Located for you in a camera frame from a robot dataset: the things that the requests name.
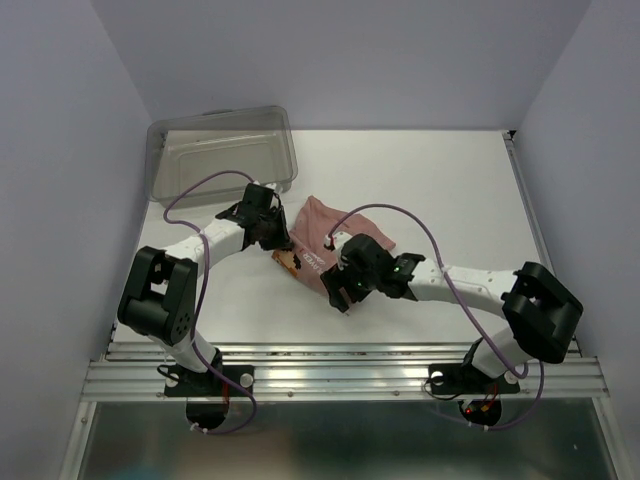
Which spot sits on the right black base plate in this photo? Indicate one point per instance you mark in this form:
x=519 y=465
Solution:
x=451 y=379

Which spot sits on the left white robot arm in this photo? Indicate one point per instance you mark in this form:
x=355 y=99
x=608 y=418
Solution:
x=159 y=298

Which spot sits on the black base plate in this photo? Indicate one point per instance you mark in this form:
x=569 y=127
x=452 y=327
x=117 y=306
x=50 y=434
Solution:
x=451 y=379
x=235 y=382

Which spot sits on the clear plastic bin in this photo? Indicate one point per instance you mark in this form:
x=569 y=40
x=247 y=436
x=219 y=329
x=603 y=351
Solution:
x=183 y=151

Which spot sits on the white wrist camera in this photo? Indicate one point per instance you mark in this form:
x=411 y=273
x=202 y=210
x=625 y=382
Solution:
x=276 y=187
x=335 y=243

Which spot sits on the pink t shirt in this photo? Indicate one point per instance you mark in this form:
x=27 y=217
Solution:
x=308 y=258

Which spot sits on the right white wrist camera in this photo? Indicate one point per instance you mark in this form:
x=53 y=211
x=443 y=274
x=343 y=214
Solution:
x=335 y=243

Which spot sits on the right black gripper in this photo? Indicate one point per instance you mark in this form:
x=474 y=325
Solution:
x=334 y=279

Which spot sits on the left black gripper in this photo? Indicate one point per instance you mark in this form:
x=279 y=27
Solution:
x=282 y=240

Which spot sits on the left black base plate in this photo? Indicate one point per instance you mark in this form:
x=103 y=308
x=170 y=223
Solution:
x=235 y=382

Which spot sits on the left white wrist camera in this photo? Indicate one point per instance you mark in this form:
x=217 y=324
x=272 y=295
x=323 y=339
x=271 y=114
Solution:
x=276 y=187

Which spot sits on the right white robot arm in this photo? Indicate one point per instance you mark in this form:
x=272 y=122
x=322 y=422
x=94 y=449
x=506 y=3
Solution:
x=540 y=312

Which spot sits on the aluminium rail frame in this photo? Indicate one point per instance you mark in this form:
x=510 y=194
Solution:
x=451 y=196

